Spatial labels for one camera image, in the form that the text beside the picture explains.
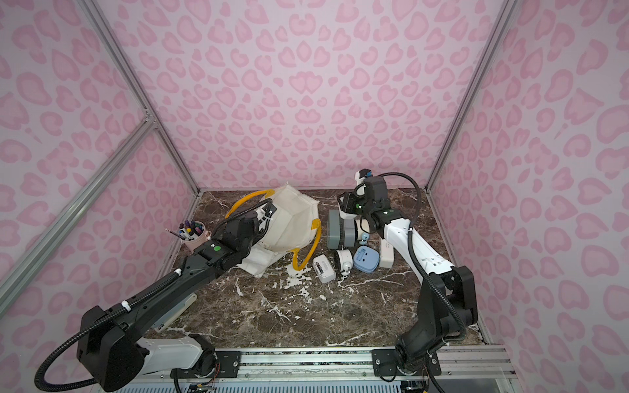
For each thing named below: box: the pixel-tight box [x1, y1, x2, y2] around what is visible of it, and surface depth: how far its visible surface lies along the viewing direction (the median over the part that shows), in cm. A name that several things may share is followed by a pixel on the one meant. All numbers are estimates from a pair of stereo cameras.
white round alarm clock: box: [336, 248, 354, 276], surface depth 90 cm
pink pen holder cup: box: [178, 221, 212, 253], surface depth 92 cm
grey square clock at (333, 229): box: [327, 209, 341, 249], surface depth 96 cm
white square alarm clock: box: [379, 238, 394, 269], surface depth 94 cm
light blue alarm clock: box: [352, 245, 381, 274], surface depth 94 cm
